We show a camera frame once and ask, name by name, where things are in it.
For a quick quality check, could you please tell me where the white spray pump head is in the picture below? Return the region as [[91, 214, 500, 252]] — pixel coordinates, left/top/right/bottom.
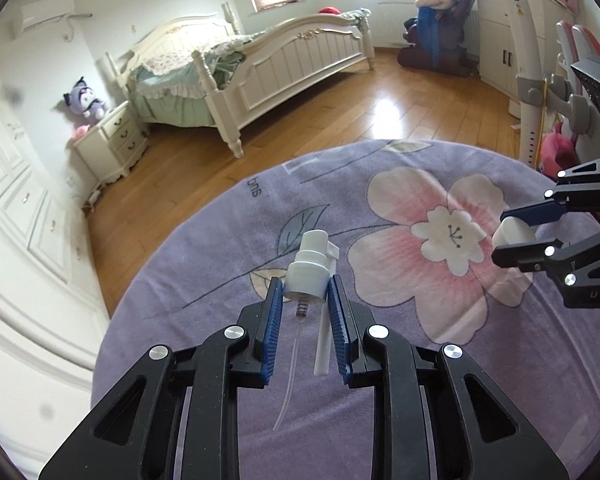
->
[[272, 230, 342, 431]]

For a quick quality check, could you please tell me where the pink grey desk chair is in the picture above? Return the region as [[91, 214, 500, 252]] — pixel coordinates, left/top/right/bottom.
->
[[517, 20, 600, 176]]

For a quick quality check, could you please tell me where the white desk leg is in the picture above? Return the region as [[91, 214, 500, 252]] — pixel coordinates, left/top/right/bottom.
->
[[485, 0, 551, 166]]

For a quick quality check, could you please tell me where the blue cloth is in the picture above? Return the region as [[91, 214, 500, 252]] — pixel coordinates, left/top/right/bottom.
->
[[417, 7, 443, 68]]

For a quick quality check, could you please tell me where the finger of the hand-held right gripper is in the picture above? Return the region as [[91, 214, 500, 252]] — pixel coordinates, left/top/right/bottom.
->
[[500, 154, 600, 233], [491, 227, 600, 273]]

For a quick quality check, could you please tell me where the white air conditioner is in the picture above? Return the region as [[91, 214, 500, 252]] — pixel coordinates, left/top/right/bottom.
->
[[12, 0, 76, 38]]

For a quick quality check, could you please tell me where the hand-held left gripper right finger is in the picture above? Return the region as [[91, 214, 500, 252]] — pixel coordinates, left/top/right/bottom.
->
[[327, 275, 568, 480]]

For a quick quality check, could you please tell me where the white bottle cap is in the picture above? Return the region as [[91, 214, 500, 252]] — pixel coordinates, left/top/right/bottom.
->
[[492, 215, 536, 248]]

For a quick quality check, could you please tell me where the cream wooden bed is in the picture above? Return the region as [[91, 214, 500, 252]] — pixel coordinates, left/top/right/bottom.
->
[[105, 10, 376, 158]]

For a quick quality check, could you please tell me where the white cabinet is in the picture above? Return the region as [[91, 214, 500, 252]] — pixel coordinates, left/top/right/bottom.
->
[[477, 0, 576, 96]]

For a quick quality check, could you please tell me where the cream nightstand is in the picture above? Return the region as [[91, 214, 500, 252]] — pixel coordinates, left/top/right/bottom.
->
[[72, 101, 150, 188]]

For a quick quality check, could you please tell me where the white panelled wardrobe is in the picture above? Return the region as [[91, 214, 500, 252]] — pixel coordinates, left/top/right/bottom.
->
[[0, 50, 111, 411]]

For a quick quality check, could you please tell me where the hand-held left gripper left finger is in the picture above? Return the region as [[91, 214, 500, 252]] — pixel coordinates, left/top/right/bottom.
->
[[39, 276, 286, 480]]

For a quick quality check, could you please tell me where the green ruffled bedspread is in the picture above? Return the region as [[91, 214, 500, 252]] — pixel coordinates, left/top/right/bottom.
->
[[130, 40, 246, 128]]

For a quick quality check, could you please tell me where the purple floral round rug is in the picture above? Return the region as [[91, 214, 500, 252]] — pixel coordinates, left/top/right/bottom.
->
[[92, 139, 600, 480]]

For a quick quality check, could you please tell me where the dark chair with clothes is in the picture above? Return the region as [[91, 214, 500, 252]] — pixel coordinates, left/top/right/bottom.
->
[[397, 0, 481, 77]]

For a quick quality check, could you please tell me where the white radiator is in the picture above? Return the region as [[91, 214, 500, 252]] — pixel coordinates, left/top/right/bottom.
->
[[375, 2, 421, 50]]

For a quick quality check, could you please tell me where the purple plush toy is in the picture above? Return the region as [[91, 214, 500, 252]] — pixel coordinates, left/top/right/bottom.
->
[[62, 76, 108, 122]]

